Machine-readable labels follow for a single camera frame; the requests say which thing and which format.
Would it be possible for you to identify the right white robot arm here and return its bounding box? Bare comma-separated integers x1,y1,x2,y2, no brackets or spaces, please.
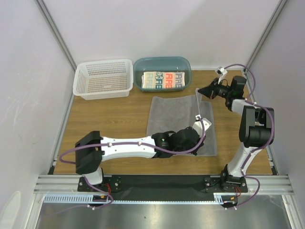
198,76,275,192

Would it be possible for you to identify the teal plastic tub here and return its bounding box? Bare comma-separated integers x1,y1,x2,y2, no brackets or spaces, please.
133,56,192,92

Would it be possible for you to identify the aluminium frame rail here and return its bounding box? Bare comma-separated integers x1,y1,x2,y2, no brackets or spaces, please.
34,175,294,206

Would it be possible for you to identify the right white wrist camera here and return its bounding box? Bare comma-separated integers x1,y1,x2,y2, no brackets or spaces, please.
215,67,227,84

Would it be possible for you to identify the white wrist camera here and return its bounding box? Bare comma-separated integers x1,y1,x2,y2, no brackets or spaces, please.
215,67,227,84
192,115,212,137

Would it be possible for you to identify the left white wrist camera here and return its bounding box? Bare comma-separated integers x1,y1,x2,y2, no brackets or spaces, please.
192,115,212,137

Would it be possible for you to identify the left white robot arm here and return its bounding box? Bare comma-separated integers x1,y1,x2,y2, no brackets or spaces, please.
75,126,205,191

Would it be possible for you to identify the white plastic basket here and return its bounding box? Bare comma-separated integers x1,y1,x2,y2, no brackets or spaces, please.
72,59,133,100

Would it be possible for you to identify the grey towel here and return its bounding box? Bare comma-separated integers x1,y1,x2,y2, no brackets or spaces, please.
146,90,217,156

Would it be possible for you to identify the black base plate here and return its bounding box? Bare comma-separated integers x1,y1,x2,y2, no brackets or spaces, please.
77,174,248,202

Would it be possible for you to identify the orange white lettered towel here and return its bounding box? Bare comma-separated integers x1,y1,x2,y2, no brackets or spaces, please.
142,71,185,90

